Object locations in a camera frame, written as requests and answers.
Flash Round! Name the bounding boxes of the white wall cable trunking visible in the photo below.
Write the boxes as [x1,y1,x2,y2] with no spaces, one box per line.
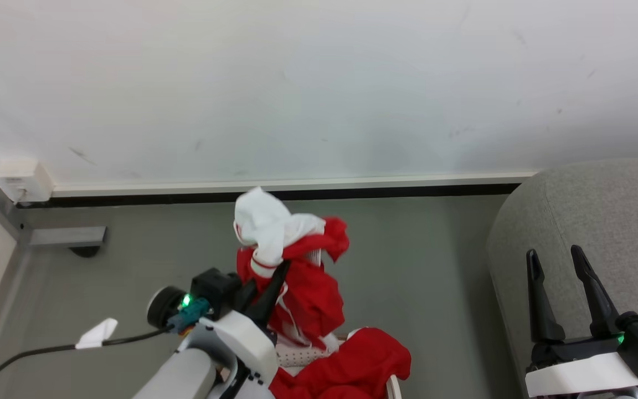
[52,172,539,198]

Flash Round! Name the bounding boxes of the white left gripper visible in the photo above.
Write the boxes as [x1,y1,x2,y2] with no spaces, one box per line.
[179,260,291,399]

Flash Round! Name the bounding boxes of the white wall socket box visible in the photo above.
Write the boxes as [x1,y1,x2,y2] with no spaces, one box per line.
[0,157,54,203]

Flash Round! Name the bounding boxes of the red and white garment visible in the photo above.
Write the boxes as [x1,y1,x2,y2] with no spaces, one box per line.
[233,187,412,399]

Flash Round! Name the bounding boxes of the white perforated laundry basket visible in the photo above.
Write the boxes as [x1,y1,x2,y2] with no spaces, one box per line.
[272,332,403,399]

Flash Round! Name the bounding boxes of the white cable tag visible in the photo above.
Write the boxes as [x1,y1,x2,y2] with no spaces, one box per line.
[75,318,119,350]

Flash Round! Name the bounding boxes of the grey fabric sofa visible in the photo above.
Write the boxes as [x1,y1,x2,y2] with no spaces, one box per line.
[486,157,638,399]

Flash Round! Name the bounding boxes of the grey metal foot bracket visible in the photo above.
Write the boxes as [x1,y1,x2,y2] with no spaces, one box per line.
[29,226,108,248]

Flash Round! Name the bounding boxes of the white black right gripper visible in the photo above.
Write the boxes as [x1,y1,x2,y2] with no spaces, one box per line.
[524,245,638,398]

